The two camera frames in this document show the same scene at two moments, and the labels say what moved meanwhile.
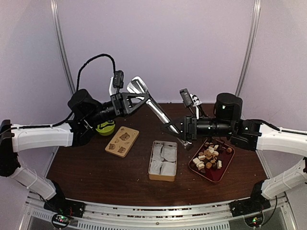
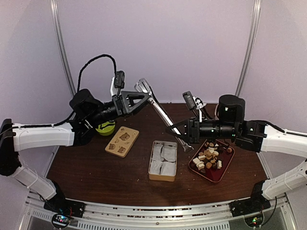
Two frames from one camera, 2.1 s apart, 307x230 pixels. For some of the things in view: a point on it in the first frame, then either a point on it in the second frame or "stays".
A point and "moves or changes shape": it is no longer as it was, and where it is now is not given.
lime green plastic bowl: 107,130 stays
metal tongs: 136,85 moves or changes shape
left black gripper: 121,100 stays
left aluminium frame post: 55,12 stays
